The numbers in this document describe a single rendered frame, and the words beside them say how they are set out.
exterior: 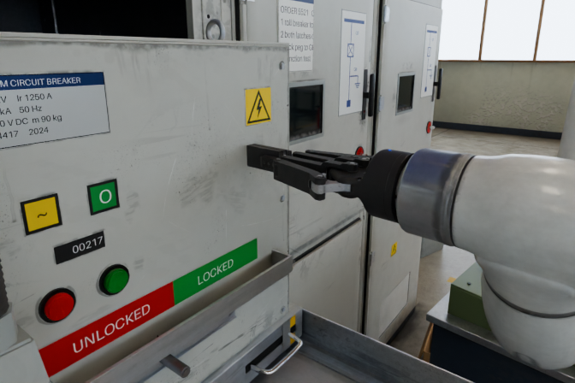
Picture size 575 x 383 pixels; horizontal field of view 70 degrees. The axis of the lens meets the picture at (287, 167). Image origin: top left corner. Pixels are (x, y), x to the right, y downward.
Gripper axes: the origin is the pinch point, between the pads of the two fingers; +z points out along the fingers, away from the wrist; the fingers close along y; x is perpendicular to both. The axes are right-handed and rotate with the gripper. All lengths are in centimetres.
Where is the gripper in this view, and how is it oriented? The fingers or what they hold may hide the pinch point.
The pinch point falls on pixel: (268, 158)
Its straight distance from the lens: 55.8
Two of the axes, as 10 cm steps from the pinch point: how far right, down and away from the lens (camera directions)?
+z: -7.6, -1.7, 6.3
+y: 6.6, -2.0, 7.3
